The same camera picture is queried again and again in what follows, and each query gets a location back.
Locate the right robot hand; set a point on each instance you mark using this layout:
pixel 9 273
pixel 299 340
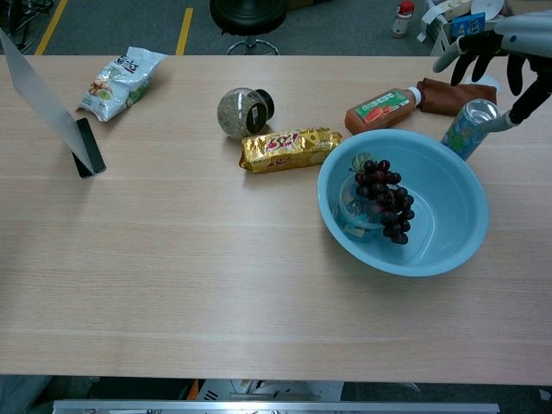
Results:
pixel 526 34

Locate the blue green drink can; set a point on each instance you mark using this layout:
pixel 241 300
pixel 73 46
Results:
pixel 463 138

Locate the dark purple grape bunch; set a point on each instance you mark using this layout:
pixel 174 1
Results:
pixel 384 194

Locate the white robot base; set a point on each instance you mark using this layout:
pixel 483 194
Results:
pixel 267 390

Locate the blue plastic bowl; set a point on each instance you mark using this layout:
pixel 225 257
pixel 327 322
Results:
pixel 431 241

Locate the blue snack bag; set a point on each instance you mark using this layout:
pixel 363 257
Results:
pixel 468 26

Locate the white round disc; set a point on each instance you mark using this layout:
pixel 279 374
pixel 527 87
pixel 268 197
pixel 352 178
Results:
pixel 489 81

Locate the white crate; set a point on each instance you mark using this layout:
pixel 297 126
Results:
pixel 444 36

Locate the brown cloth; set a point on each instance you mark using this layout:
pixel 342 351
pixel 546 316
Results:
pixel 444 99

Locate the red white bottle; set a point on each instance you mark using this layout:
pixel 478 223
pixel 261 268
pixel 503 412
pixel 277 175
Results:
pixel 402 23

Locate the orange juice bottle white cap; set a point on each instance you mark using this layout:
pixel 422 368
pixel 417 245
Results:
pixel 375 112

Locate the gold biscuit packet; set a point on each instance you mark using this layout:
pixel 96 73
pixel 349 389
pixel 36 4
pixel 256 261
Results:
pixel 293 151

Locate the black round stool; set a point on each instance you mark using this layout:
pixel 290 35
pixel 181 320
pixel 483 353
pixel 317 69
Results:
pixel 248 17

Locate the round glass jar black lid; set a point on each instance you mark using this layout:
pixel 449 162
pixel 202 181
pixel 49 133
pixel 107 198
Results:
pixel 235 112

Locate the white green snack bag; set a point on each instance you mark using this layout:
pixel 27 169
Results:
pixel 116 86

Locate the black panel stand base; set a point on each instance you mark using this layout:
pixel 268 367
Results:
pixel 92 146

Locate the aluminium rail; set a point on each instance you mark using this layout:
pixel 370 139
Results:
pixel 276 407

